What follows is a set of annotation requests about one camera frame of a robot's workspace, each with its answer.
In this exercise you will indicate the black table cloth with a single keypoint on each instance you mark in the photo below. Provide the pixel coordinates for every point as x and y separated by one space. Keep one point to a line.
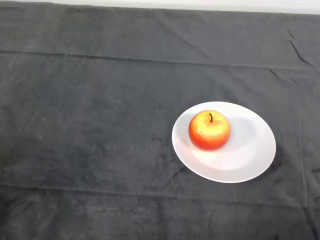
100 100

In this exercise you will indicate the white round plate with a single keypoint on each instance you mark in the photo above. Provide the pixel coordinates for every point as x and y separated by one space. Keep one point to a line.
250 150

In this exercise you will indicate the red yellow apple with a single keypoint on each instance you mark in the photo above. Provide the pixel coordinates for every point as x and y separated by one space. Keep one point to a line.
208 135

